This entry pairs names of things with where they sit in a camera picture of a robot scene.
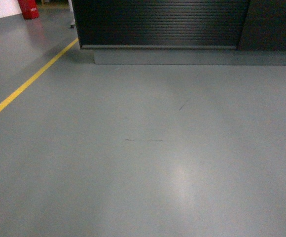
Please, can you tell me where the black checkout counter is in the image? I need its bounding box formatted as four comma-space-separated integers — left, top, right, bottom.
72, 0, 286, 51

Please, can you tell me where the red fire extinguisher box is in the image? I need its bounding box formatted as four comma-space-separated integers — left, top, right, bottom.
18, 0, 39, 20

